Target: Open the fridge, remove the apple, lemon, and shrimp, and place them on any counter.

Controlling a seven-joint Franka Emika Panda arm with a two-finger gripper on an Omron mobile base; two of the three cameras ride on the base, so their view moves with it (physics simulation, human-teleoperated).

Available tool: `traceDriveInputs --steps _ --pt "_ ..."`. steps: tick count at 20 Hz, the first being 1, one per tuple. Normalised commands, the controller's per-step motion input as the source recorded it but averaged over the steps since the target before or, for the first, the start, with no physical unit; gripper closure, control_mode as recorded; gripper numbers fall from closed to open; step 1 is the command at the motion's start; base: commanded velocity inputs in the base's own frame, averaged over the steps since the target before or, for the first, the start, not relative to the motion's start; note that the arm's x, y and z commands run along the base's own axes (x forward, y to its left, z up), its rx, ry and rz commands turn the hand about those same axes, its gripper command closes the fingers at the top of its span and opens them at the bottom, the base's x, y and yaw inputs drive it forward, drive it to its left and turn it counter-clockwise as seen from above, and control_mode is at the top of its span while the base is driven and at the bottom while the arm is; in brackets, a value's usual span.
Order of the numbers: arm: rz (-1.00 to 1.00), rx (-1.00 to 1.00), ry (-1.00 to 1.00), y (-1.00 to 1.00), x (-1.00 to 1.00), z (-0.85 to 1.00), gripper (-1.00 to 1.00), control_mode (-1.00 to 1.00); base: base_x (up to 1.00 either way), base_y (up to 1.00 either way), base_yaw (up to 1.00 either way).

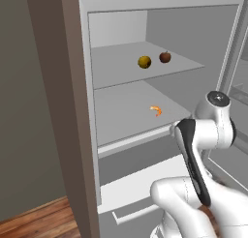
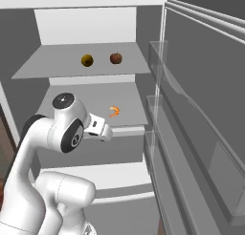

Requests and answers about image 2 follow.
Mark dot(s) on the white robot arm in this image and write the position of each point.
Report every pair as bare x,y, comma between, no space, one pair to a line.
38,168

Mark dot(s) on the orange shrimp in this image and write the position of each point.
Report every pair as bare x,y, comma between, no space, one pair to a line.
115,111

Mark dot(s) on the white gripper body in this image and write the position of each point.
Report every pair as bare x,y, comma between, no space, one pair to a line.
106,132

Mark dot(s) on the grey fridge shelf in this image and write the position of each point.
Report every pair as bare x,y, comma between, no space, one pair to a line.
121,102
76,60

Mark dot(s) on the red apple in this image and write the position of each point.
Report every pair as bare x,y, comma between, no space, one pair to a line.
116,58

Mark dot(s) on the grey open fridge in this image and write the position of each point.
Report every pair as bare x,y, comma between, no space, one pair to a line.
79,28

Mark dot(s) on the grey fridge door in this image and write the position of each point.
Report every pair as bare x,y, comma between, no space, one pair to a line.
204,111

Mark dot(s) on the yellow lemon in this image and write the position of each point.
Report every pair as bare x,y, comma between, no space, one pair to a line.
87,60

